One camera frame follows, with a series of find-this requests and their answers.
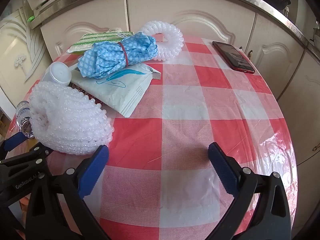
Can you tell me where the green striped sponge cloth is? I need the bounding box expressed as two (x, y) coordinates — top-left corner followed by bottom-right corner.
(66, 31), (135, 55)

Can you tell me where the red smartphone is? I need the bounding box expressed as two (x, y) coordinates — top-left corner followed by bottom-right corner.
(212, 41), (256, 75)

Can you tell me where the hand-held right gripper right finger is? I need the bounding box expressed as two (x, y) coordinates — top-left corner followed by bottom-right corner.
(207, 142), (293, 240)

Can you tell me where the white cabinet door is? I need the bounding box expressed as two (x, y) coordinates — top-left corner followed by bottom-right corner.
(250, 12), (309, 100)
(40, 0), (130, 63)
(126, 0), (258, 46)
(275, 51), (320, 170)

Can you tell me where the white foam net ring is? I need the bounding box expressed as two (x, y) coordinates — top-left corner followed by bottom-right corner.
(136, 20), (185, 62)

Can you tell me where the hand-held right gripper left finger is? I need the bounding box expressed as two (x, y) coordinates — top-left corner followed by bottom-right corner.
(26, 144), (112, 240)

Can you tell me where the small labelled glass bottle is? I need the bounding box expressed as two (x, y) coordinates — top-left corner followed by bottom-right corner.
(14, 100), (35, 139)

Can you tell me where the large white foam net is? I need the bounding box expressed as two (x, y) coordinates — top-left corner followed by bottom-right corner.
(29, 82), (113, 155)

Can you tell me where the red rubber band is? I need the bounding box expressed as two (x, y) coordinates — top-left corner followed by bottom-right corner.
(117, 42), (130, 67)

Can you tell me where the white wet wipe packet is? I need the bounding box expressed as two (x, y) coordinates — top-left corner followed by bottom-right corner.
(70, 63), (162, 118)

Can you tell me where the blue patterned bag bundle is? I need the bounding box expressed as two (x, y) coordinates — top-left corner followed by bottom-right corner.
(77, 31), (158, 79)

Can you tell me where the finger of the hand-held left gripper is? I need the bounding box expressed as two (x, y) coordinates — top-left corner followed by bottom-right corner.
(0, 142), (53, 207)
(0, 131), (27, 159)

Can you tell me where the red patterned snack packet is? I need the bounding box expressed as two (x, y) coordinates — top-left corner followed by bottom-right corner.
(71, 83), (107, 108)

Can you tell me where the red checked tablecloth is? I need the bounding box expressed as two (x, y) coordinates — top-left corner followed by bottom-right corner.
(5, 34), (297, 240)

